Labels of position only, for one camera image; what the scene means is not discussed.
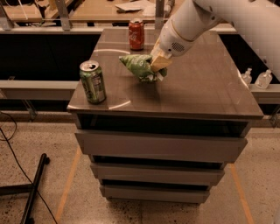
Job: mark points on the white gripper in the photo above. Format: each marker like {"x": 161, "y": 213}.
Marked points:
{"x": 172, "y": 43}

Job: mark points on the green jalapeno chip bag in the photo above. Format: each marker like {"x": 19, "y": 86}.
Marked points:
{"x": 140, "y": 66}

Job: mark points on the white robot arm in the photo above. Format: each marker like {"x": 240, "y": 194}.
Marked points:
{"x": 256, "y": 21}

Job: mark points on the red soda can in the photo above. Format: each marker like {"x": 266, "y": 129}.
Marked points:
{"x": 136, "y": 34}

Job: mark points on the green soda can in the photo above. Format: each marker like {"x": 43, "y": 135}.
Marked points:
{"x": 92, "y": 80}

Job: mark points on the white papers on desk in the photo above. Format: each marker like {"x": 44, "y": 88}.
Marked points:
{"x": 136, "y": 5}

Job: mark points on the grey drawer cabinet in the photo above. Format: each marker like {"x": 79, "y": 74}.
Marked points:
{"x": 202, "y": 96}

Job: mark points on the top grey drawer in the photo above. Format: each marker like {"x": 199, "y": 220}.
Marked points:
{"x": 165, "y": 147}

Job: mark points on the grey drawer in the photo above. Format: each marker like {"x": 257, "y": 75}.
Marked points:
{"x": 159, "y": 175}
{"x": 165, "y": 147}
{"x": 153, "y": 194}

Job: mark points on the clear sanitizer bottle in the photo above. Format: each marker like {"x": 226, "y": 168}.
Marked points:
{"x": 247, "y": 76}
{"x": 264, "y": 79}

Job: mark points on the wooden background desk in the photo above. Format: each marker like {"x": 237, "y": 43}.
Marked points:
{"x": 103, "y": 11}

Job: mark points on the middle grey drawer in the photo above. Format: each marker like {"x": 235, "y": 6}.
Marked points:
{"x": 159, "y": 175}

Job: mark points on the bottom grey drawer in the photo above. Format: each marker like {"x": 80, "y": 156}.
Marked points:
{"x": 153, "y": 194}

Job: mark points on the black stand base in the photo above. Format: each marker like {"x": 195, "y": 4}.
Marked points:
{"x": 31, "y": 189}

